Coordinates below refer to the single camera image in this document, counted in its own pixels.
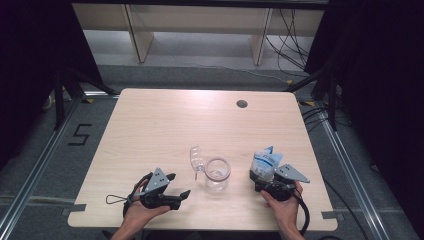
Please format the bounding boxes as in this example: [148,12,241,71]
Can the black floor cable bundle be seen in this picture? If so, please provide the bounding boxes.
[301,105,352,133]

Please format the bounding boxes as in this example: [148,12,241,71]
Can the aluminium floor rail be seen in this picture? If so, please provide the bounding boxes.
[0,95,83,236]
[320,111,391,240]

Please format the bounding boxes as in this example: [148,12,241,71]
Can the black metal stand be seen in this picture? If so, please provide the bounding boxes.
[53,68,118,131]
[283,66,340,132]

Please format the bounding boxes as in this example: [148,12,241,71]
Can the person's right hand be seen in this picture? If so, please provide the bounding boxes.
[259,181,305,232]

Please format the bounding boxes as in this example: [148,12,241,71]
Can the black curtain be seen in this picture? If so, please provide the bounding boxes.
[0,0,105,172]
[304,0,424,232]

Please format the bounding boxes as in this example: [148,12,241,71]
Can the pale wooden shelf unit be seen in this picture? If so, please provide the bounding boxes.
[72,3,326,66]

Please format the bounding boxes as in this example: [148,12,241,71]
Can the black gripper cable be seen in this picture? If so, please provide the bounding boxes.
[291,192,311,236]

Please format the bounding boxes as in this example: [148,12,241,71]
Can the hanging black cables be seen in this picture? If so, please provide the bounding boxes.
[265,8,312,73]

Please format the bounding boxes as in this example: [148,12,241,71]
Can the clear glass pitcher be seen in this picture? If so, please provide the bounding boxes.
[189,144,232,194]

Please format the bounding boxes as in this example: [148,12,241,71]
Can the person's left hand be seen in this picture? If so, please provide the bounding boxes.
[123,179,172,231]

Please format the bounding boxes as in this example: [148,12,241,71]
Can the thin white floor cable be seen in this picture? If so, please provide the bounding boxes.
[195,64,292,83]

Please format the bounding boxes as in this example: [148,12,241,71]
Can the thin black floor cable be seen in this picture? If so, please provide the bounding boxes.
[322,178,369,240]

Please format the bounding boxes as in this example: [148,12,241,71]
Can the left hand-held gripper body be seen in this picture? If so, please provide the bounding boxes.
[139,167,183,211]

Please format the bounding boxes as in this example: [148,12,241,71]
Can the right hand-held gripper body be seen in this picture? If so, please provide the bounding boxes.
[254,163,311,203]

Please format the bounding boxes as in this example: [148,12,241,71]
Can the black wrist strap with loop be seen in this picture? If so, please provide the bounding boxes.
[105,171,154,218]

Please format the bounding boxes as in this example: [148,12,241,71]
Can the white and blue pouch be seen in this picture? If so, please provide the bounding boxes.
[249,145,284,183]

